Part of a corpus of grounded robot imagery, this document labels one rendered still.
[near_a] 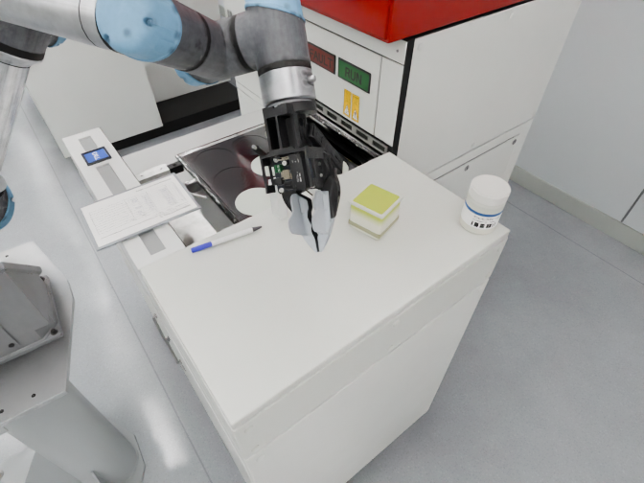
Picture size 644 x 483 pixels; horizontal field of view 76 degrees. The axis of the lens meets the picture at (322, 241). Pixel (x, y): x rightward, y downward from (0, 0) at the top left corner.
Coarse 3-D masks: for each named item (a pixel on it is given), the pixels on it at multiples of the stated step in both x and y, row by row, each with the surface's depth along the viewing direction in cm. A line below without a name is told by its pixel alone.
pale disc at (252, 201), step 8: (248, 192) 99; (256, 192) 99; (264, 192) 99; (240, 200) 97; (248, 200) 97; (256, 200) 97; (264, 200) 97; (240, 208) 95; (248, 208) 95; (256, 208) 95; (264, 208) 95
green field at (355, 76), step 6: (342, 66) 100; (348, 66) 98; (342, 72) 101; (348, 72) 99; (354, 72) 98; (360, 72) 96; (348, 78) 100; (354, 78) 98; (360, 78) 97; (366, 78) 95; (360, 84) 98; (366, 84) 96; (366, 90) 97
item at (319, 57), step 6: (312, 48) 106; (312, 54) 107; (318, 54) 106; (324, 54) 104; (312, 60) 109; (318, 60) 107; (324, 60) 105; (330, 60) 103; (324, 66) 106; (330, 66) 104
